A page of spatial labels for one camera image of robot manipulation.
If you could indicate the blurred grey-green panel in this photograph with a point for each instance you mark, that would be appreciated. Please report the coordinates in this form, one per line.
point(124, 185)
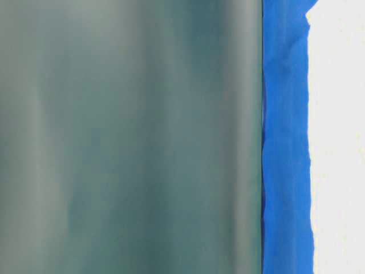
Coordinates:
point(131, 136)

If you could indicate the blue table cloth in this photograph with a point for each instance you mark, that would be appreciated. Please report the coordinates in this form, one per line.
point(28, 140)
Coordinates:
point(287, 237)

